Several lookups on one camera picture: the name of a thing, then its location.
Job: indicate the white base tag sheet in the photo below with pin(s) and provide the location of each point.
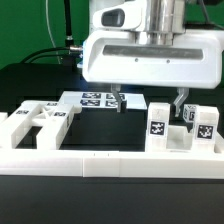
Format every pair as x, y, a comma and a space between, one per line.
102, 100

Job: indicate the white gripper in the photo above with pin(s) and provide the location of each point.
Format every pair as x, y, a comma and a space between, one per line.
146, 43

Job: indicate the white tagged nut cube right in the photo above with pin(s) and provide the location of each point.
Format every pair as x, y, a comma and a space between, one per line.
189, 112

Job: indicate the white chair seat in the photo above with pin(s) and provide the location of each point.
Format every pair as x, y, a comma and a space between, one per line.
179, 139

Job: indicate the white chair back frame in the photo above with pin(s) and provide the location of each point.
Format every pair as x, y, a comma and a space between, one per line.
53, 119

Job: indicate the white U-shaped obstacle fence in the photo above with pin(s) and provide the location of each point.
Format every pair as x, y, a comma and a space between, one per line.
26, 159

